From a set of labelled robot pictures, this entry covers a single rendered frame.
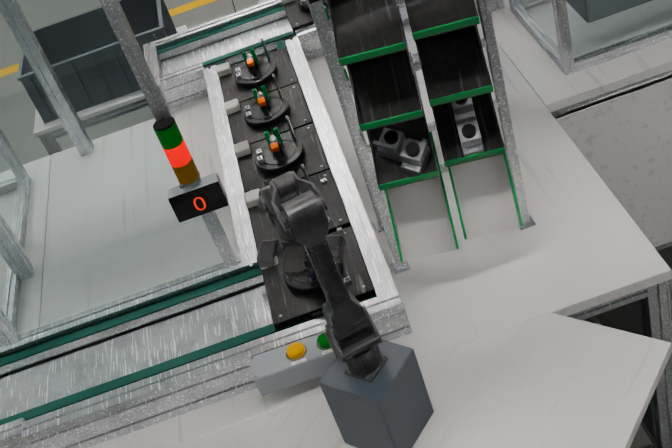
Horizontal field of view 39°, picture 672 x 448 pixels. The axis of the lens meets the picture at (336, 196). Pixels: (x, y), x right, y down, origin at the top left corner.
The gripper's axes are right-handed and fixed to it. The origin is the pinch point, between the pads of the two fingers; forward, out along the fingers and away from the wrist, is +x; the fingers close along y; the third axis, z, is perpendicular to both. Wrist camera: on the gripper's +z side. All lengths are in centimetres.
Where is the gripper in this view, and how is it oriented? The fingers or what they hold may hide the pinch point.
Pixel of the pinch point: (307, 265)
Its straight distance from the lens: 204.7
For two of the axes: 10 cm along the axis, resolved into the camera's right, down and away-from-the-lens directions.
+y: 9.6, -0.8, -2.6
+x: 2.4, 6.9, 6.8
